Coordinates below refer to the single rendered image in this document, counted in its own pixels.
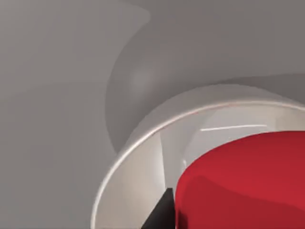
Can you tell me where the red round object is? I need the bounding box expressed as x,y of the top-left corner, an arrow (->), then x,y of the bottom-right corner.
174,130 -> 305,229

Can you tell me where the white round bowl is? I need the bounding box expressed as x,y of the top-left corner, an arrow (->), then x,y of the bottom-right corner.
90,83 -> 305,229

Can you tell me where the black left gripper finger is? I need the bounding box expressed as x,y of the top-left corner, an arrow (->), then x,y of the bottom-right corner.
140,187 -> 176,229

